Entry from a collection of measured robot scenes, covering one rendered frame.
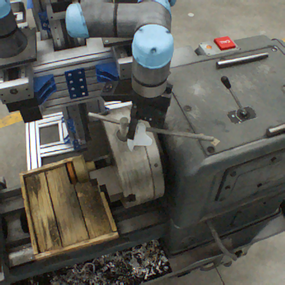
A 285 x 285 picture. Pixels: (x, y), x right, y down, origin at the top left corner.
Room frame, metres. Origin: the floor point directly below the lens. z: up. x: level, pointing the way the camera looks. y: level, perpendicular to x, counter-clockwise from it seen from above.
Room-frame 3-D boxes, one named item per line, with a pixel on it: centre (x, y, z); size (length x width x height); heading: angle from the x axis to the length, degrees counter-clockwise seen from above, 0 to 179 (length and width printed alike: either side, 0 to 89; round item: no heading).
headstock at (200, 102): (0.76, -0.33, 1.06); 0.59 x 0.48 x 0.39; 108
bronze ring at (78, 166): (0.58, 0.19, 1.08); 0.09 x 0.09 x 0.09; 18
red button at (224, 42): (0.98, -0.31, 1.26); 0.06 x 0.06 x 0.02; 18
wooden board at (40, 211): (0.55, 0.28, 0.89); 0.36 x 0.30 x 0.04; 18
